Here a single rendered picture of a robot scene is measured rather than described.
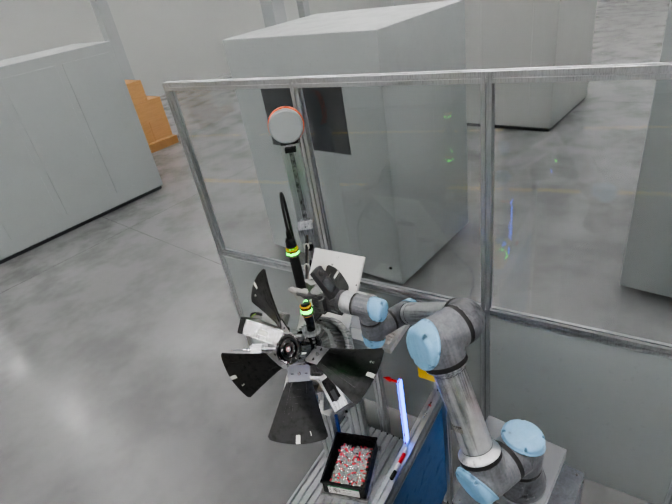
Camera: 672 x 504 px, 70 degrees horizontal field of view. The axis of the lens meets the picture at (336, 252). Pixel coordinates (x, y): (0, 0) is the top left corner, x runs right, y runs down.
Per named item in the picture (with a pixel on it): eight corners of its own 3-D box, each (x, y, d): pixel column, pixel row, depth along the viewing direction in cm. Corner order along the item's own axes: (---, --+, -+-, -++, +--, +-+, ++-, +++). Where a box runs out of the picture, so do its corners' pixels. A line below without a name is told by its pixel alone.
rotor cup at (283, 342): (290, 331, 200) (271, 331, 189) (319, 329, 193) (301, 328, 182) (291, 367, 197) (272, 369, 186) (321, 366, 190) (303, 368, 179)
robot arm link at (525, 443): (552, 464, 138) (557, 434, 131) (520, 491, 133) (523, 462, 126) (518, 435, 147) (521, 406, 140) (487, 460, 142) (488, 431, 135)
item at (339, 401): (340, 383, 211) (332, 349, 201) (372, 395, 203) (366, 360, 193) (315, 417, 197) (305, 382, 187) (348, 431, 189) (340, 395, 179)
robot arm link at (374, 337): (398, 338, 164) (395, 313, 158) (372, 354, 160) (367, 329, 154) (384, 327, 170) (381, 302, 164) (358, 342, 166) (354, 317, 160)
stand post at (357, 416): (361, 456, 280) (329, 298, 221) (375, 462, 275) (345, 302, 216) (357, 462, 277) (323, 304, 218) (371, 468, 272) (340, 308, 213)
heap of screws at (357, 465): (340, 446, 192) (339, 440, 190) (374, 452, 188) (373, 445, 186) (326, 491, 177) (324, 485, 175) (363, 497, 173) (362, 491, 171)
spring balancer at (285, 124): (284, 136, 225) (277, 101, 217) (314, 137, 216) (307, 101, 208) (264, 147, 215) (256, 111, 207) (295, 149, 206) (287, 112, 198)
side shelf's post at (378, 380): (384, 430, 292) (368, 325, 249) (390, 433, 290) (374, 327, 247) (381, 436, 289) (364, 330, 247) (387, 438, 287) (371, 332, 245)
